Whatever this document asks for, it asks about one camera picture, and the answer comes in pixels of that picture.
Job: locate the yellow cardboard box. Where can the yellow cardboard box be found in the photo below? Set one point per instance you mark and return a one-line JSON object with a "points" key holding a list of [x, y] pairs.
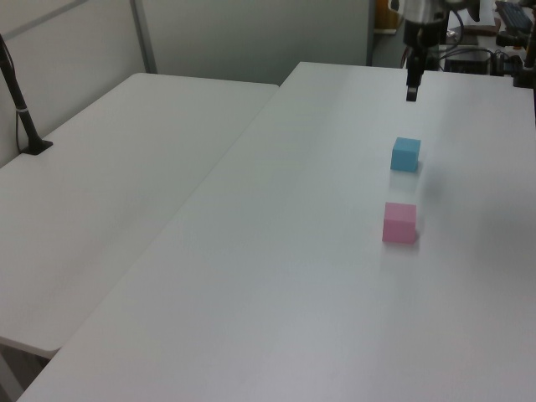
{"points": [[385, 14]]}

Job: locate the pink cube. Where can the pink cube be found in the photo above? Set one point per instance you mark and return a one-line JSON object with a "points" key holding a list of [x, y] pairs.
{"points": [[399, 224]]}

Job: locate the black pole with base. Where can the black pole with base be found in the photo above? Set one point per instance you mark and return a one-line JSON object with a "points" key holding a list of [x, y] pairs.
{"points": [[19, 104]]}

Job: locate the dark keyboard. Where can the dark keyboard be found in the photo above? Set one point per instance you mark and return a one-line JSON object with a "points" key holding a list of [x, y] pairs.
{"points": [[517, 14]]}

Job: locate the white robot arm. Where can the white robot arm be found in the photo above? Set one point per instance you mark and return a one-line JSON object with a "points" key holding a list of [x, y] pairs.
{"points": [[423, 8]]}

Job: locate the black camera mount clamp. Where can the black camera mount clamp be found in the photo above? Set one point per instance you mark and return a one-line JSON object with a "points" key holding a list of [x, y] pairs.
{"points": [[527, 63]]}

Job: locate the white side table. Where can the white side table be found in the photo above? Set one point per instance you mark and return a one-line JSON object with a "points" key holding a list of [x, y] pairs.
{"points": [[104, 176]]}

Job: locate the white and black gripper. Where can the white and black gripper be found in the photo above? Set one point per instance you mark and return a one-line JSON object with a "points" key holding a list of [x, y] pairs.
{"points": [[423, 33]]}

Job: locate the blue cube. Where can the blue cube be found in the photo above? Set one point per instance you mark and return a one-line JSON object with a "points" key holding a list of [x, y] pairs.
{"points": [[405, 156]]}

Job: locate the black electronics box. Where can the black electronics box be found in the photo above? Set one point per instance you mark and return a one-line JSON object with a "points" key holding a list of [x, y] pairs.
{"points": [[467, 60]]}

